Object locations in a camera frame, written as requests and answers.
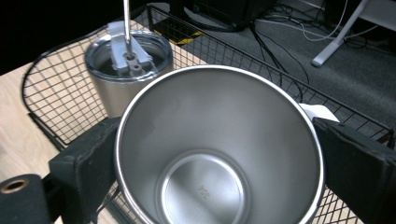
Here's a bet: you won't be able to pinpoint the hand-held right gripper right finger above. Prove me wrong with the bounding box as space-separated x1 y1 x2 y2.
312 116 396 224

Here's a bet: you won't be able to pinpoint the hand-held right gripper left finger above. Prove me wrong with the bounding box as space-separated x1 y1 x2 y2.
48 116 122 224

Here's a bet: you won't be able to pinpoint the black wire basket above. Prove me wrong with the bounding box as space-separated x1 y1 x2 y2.
21 4 395 224

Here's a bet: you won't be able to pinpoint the steel tumbler with clear lid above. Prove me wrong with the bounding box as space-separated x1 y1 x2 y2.
84 21 175 119

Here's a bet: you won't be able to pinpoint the steel mug with white handle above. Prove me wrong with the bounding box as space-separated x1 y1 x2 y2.
113 63 341 224

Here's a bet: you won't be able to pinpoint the metal straw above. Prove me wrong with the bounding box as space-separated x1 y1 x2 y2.
122 0 134 60

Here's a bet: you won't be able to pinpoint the black base with hazard stripes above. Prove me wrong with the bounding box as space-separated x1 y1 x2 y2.
153 16 204 47

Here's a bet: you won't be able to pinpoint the black cabinet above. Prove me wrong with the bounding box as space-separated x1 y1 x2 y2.
167 0 278 33

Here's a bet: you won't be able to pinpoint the white metal desk frame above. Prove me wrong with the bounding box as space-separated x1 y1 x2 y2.
311 0 396 68

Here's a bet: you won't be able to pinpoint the white floor cable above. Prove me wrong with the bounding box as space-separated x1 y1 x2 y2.
254 0 380 43

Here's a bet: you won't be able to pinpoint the black floor cables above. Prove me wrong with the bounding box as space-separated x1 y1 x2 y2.
247 21 311 105

